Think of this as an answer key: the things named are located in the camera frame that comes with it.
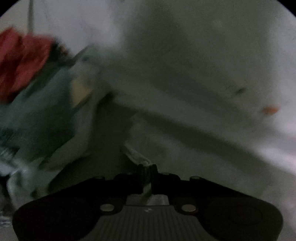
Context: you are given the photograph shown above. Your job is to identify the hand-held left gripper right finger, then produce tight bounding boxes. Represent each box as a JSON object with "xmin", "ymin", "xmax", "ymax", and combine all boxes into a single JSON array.
[{"xmin": 150, "ymin": 164, "xmax": 241, "ymax": 214}]

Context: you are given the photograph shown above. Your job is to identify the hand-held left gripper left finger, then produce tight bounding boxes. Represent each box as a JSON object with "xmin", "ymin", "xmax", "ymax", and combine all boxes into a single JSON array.
[{"xmin": 53, "ymin": 164, "xmax": 146, "ymax": 214}]

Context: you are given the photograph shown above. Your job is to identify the white garment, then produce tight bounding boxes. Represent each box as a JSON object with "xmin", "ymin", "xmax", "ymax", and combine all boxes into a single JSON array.
[{"xmin": 119, "ymin": 113, "xmax": 296, "ymax": 205}]

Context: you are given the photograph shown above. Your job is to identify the pile of unfolded clothes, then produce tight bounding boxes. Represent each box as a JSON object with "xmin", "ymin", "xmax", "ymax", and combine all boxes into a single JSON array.
[{"xmin": 0, "ymin": 27, "xmax": 114, "ymax": 223}]

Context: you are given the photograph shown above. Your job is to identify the white t-shirt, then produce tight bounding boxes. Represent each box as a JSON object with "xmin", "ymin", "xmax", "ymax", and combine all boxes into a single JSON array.
[{"xmin": 29, "ymin": 0, "xmax": 296, "ymax": 174}]

